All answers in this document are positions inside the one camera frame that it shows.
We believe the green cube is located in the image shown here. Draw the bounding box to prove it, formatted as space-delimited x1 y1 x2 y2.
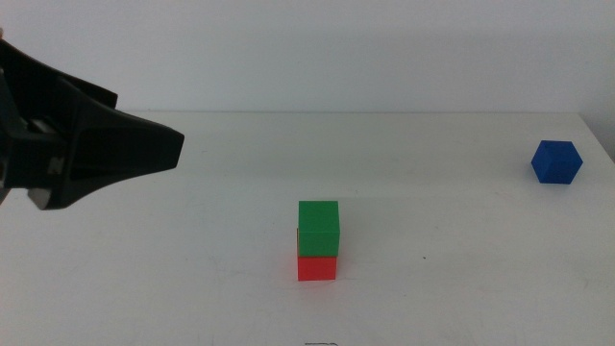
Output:
297 200 341 258

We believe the red cube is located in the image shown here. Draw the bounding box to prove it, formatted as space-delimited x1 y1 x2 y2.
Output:
296 228 338 283

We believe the blue cube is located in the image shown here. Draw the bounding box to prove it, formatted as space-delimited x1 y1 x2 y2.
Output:
530 139 584 185

